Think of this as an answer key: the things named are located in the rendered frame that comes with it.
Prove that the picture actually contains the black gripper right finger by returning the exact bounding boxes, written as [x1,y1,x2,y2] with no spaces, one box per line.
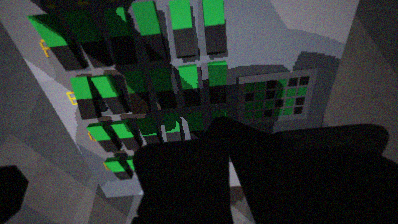
[221,116,390,224]

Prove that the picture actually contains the light grey switch panel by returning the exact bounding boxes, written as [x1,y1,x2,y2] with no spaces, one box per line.
[0,0,359,198]

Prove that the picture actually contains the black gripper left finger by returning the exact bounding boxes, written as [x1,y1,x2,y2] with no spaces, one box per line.
[133,117,230,210]

